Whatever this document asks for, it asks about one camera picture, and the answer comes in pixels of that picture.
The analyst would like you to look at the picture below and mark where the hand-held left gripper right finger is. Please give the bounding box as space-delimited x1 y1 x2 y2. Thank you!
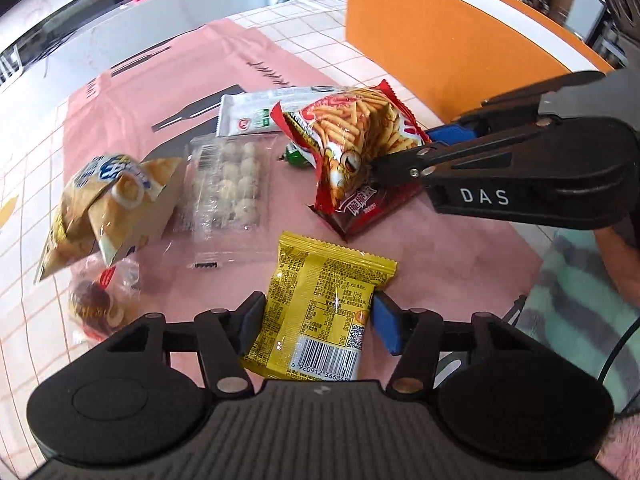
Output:
372 290 533 395

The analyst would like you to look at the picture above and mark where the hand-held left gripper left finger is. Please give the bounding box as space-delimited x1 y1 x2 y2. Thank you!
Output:
102 291 267 395

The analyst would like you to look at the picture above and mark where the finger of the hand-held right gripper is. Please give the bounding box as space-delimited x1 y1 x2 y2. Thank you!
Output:
372 119 562 191
426 71 608 146

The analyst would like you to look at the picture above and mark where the red fries snack bag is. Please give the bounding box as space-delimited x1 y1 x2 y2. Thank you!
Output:
270 80 433 241

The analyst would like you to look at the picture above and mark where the yellow snack packet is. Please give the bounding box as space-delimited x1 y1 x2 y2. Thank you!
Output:
240 231 398 381

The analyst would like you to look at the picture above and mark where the orange box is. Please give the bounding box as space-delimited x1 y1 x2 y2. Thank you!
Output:
345 0 618 128

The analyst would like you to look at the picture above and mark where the clear packet of white balls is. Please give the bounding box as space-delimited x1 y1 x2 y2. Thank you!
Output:
172 135 281 271

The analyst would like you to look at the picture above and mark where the person's right forearm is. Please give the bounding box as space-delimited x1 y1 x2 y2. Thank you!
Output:
592 220 640 316

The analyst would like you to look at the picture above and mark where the teal striped clothing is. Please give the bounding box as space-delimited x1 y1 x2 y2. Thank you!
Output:
515 232 640 413

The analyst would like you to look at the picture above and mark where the small green candy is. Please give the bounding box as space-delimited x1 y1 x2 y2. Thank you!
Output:
277 142 313 168

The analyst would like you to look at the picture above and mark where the small clear brown candy packet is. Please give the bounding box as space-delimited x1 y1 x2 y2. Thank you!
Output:
67 255 143 343

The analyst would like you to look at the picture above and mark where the long white snack packet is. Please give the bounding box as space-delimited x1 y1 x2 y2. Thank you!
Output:
215 86 346 138

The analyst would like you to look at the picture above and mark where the black lattice object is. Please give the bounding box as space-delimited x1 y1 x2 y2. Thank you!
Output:
594 0 640 66

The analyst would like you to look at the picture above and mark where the pale yellow chip bag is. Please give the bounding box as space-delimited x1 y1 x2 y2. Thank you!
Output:
34 154 183 286

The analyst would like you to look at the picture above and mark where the pink printed mat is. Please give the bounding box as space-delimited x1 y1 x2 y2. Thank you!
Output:
60 17 543 396

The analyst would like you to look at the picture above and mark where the white checkered tablecloth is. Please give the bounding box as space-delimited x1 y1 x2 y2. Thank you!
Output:
0 0 556 466

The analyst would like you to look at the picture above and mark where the white marble counter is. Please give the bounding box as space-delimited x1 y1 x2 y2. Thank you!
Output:
0 0 273 96

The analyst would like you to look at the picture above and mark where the black cable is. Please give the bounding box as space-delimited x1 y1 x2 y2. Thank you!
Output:
597 317 640 413

